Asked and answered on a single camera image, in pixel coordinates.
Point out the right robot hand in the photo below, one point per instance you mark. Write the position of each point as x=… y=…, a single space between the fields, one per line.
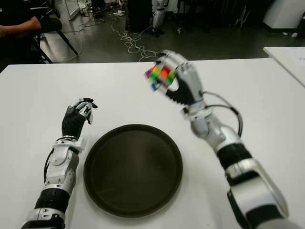
x=190 y=83

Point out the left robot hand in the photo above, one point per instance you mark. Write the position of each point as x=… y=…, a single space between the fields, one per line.
x=71 y=124

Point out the multicoloured Rubik's cube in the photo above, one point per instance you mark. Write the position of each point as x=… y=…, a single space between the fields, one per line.
x=163 y=75

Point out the person's bare forearm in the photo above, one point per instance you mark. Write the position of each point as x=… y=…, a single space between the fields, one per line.
x=23 y=25

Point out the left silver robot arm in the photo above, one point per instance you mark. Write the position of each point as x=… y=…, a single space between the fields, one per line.
x=59 y=164

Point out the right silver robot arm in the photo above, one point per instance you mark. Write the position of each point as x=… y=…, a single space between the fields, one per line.
x=250 y=181

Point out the dark brown round plate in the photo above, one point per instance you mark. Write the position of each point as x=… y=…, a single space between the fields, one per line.
x=133 y=171

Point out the silver humanoid robot legs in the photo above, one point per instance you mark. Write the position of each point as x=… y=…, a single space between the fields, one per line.
x=158 y=16

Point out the black tall cabinet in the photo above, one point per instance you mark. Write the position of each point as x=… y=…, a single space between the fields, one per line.
x=139 y=14

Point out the grey folded metal stand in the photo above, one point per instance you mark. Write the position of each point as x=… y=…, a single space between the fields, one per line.
x=243 y=14

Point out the white power strip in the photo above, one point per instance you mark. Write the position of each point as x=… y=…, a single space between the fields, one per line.
x=119 y=12

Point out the black metal chair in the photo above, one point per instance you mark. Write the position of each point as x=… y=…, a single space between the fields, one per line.
x=51 y=23

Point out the white cabinet with dark base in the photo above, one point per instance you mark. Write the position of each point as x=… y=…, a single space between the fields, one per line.
x=283 y=14

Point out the white framed panel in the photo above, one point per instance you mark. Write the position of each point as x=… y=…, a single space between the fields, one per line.
x=74 y=7

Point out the person's black clothed body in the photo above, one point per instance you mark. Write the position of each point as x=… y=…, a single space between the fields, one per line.
x=14 y=7

